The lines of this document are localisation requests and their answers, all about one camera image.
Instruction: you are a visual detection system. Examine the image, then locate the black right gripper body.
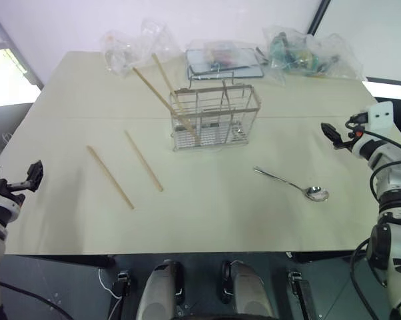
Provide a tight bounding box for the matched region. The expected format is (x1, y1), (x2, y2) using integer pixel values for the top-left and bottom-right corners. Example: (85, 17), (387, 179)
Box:
(346, 113), (368, 150)

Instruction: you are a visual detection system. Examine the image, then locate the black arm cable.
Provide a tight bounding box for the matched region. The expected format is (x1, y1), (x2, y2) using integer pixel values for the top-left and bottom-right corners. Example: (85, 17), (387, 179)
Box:
(349, 237), (388, 320)
(0, 281), (73, 320)
(345, 119), (401, 203)

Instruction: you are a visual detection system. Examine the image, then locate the thin white floor cable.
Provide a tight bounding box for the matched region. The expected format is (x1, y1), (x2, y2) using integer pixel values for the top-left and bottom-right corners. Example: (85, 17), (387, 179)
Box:
(98, 266), (125, 320)

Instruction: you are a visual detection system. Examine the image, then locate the black table leg clamp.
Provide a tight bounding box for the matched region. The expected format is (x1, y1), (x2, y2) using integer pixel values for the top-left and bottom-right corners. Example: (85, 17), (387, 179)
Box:
(286, 270), (318, 320)
(111, 271), (133, 298)

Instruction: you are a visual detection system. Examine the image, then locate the dark board frame edge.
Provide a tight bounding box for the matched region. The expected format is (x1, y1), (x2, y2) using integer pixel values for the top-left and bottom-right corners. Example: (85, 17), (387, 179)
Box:
(306, 0), (332, 36)

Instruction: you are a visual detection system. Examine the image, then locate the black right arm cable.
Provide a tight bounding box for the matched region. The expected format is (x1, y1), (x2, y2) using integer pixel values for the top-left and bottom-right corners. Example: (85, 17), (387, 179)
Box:
(345, 119), (401, 203)
(349, 237), (388, 320)

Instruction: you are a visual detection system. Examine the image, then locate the clear empty plastic bag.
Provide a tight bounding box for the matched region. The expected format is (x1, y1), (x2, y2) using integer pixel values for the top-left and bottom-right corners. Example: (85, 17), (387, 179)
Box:
(100, 29), (147, 78)
(139, 18), (183, 65)

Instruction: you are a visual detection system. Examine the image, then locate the dark tray on wire rack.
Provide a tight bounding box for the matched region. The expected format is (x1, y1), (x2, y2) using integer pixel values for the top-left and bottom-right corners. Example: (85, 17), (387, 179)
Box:
(185, 47), (266, 82)

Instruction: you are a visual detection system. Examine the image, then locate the clear bag with green items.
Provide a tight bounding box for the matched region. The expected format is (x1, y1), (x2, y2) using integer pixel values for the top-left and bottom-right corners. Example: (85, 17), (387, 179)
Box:
(261, 25), (367, 85)

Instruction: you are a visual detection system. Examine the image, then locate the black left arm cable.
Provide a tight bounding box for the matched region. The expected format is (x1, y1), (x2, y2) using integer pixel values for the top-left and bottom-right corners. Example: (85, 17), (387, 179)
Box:
(0, 281), (73, 320)

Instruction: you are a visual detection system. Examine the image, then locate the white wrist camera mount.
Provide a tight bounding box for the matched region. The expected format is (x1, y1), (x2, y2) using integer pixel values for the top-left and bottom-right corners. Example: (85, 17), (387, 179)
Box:
(359, 101), (395, 135)
(0, 162), (22, 223)

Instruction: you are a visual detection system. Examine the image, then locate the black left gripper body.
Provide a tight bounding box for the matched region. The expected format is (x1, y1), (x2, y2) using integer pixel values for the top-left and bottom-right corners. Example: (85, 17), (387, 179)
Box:
(0, 179), (31, 209)

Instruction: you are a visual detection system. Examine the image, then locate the silver metal spoon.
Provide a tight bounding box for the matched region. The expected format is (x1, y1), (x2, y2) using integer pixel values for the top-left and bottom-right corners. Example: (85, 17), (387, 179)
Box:
(252, 166), (330, 203)

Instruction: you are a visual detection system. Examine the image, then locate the grey rounded robot leg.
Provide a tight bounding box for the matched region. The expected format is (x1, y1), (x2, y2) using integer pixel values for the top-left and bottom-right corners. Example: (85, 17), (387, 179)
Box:
(219, 259), (278, 320)
(135, 259), (185, 320)

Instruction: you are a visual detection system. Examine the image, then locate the grey window frame post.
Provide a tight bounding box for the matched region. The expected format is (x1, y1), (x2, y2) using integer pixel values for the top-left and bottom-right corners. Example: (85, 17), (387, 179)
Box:
(0, 5), (45, 91)

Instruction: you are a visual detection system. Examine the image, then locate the clear bag with colourful items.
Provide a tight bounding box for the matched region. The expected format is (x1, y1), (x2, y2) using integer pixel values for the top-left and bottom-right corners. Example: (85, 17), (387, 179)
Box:
(189, 39), (255, 69)

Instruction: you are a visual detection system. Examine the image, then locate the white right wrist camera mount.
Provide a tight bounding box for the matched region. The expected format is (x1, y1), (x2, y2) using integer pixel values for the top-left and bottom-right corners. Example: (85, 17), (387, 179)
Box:
(359, 101), (395, 135)

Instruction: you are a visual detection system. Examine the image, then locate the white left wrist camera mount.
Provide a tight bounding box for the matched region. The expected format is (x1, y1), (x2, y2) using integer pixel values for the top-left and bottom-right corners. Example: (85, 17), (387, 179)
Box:
(0, 162), (22, 223)

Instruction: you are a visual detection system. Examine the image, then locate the metal wire cutlery holder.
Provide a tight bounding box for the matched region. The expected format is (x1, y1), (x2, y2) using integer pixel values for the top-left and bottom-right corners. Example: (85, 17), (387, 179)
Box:
(169, 79), (262, 153)

